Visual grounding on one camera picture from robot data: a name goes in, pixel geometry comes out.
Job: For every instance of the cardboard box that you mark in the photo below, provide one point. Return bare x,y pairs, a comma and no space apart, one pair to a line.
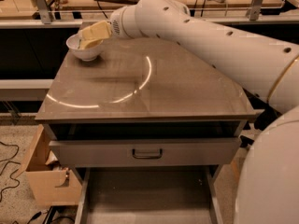
50,186

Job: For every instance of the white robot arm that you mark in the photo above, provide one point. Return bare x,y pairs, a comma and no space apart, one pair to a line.
268,189

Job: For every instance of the open lower drawer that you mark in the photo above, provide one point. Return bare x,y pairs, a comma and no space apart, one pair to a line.
151,195

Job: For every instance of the foam padded gripper finger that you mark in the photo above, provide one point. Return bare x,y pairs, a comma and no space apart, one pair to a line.
99,30

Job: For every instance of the grey metal drawer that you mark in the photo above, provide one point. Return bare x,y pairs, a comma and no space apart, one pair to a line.
118,153

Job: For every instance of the grey cabinet frame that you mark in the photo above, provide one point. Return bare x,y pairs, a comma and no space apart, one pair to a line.
141,81

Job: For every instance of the black drawer handle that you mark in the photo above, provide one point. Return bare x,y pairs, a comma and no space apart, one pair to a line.
147,154

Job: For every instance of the yellow green sponge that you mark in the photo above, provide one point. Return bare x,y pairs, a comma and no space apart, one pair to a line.
87,44

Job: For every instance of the white ceramic bowl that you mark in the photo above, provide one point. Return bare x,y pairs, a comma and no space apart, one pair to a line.
85,55

